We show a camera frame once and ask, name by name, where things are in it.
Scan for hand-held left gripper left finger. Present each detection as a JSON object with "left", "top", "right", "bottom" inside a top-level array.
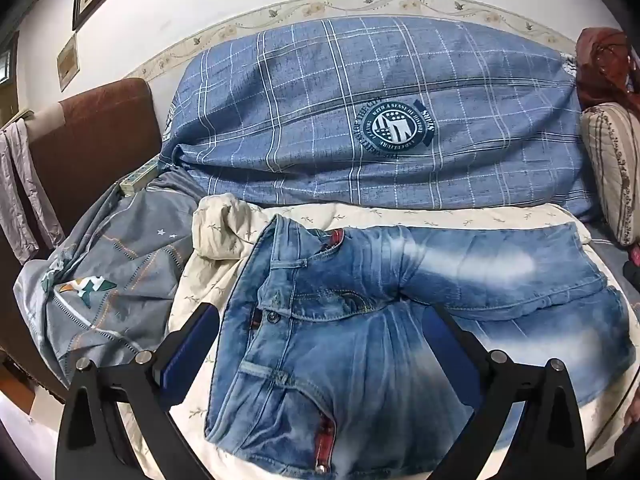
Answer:
[{"left": 55, "top": 302, "right": 222, "bottom": 480}]

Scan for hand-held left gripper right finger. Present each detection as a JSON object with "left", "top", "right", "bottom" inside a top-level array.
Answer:
[{"left": 422, "top": 303, "right": 587, "bottom": 480}]

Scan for blue denim pants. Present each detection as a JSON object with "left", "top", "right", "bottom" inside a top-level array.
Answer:
[{"left": 204, "top": 214, "right": 637, "bottom": 480}]

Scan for grey patterned quilt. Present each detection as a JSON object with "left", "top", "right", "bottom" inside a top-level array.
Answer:
[{"left": 14, "top": 167, "right": 206, "bottom": 392}]

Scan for cream leaf-print blanket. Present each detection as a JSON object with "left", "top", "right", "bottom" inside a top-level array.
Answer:
[{"left": 120, "top": 192, "right": 626, "bottom": 480}]

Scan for cream power strip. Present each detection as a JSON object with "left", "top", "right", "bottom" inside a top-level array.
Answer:
[{"left": 119, "top": 157, "right": 161, "bottom": 195}]

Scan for brown headboard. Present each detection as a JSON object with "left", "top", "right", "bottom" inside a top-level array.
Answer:
[{"left": 0, "top": 77, "right": 166, "bottom": 401}]

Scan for striped floral pillow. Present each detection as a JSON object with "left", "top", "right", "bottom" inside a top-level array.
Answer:
[{"left": 580, "top": 102, "right": 640, "bottom": 247}]

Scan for grey hanging cloth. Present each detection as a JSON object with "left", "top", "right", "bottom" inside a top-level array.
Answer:
[{"left": 0, "top": 120, "right": 66, "bottom": 264}]

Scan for blue plaid duvet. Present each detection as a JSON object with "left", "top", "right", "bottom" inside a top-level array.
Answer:
[{"left": 159, "top": 16, "right": 601, "bottom": 221}]

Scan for reddish brown cloth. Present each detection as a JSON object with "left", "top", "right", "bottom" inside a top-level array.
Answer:
[{"left": 575, "top": 27, "right": 640, "bottom": 111}]

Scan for small wall poster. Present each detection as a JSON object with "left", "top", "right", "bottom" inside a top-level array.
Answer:
[{"left": 56, "top": 32, "right": 80, "bottom": 92}]

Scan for dark window frame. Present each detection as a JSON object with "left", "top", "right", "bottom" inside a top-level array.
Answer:
[{"left": 0, "top": 30, "right": 21, "bottom": 86}]

